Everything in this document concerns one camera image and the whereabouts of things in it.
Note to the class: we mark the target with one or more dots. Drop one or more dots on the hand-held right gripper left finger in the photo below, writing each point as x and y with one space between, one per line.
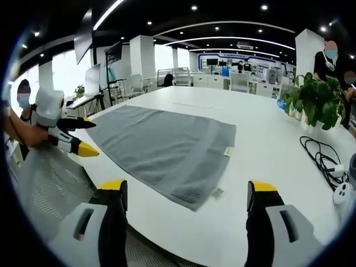
111 228

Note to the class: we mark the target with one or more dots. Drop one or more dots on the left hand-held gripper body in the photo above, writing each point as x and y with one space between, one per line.
47 107

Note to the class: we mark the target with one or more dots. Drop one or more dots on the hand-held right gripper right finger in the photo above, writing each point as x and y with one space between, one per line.
264 228

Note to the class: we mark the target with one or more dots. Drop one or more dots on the grey towel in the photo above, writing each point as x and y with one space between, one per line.
167 150

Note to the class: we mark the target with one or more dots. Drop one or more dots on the person's left hand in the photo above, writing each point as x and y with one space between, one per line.
37 135

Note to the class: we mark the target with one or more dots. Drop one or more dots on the white side desk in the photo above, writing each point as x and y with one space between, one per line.
83 103

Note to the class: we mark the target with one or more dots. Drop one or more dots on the small green plant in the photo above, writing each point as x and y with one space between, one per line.
79 90

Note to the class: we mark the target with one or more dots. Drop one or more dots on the grey mesh office chair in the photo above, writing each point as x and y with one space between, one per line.
53 186

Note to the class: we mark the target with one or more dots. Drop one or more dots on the white board panel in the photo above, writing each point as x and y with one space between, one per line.
93 80

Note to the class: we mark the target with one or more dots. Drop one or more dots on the small paper tag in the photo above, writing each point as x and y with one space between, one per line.
218 193

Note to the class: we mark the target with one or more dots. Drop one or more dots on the white table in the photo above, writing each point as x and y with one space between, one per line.
267 167

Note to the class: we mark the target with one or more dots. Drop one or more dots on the white office chair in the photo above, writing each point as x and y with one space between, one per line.
240 82
182 77
137 83

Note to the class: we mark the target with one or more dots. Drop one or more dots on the hanging monitor screen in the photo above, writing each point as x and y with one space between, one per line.
83 41

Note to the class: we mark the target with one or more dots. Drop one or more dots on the screen on black stand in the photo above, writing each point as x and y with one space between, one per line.
113 55

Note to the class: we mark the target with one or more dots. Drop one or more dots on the white power plug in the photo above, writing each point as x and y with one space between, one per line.
337 170

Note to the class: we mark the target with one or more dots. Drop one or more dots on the grey device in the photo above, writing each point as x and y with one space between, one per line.
353 171

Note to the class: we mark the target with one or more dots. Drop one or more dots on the blue packet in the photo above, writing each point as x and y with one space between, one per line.
281 105

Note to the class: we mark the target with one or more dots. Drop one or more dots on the green potted plant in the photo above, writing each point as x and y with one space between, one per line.
317 100

